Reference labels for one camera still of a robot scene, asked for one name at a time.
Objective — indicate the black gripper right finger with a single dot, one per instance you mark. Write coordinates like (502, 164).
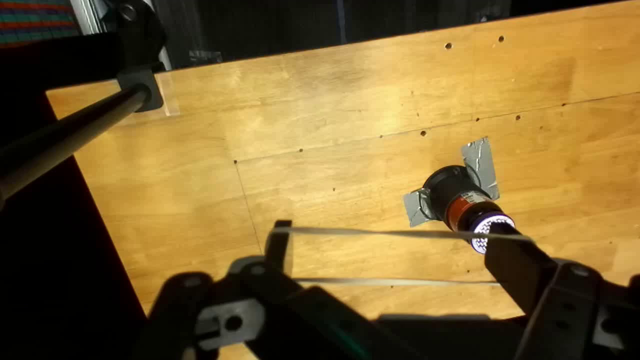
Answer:
(517, 266)

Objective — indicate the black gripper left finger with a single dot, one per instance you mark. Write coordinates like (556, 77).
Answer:
(281, 240)

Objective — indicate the grey pole base clamp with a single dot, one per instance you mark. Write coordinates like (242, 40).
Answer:
(148, 85)

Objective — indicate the black stand pole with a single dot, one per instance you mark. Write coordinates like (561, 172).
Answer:
(61, 137)

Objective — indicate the large grey duct tape piece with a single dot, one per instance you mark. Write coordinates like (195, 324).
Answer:
(482, 166)

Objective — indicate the small grey duct tape piece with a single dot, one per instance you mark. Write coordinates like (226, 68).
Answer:
(418, 208)

